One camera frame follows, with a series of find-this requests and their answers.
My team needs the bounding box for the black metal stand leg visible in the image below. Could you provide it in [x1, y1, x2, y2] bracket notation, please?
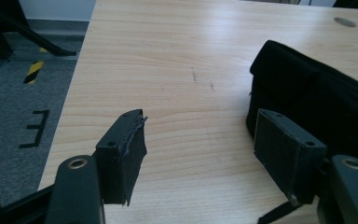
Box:
[0, 0, 77, 61]

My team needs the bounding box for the black fabric bag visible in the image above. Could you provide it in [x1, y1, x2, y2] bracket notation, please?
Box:
[245, 39, 358, 171]

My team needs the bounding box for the black tape floor mark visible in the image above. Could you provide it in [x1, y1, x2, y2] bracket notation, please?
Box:
[19, 108, 51, 149]

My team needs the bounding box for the grey oval table grommet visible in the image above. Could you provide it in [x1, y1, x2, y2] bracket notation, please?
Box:
[333, 16, 357, 28]

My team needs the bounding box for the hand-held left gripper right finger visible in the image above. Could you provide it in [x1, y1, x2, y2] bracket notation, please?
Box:
[254, 108, 328, 206]

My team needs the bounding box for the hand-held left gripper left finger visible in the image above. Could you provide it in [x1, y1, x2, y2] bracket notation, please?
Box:
[94, 108, 149, 207]

